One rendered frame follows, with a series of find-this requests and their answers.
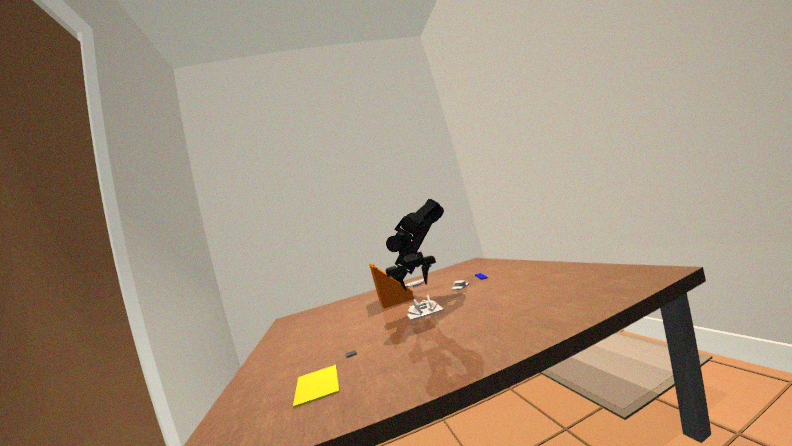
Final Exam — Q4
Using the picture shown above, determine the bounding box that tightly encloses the yellow flat plate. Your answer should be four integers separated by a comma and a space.
293, 365, 340, 408

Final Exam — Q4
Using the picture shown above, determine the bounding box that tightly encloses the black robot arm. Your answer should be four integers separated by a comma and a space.
386, 199, 444, 280

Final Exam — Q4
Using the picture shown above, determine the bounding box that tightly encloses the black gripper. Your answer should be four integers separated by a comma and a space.
385, 246, 436, 291

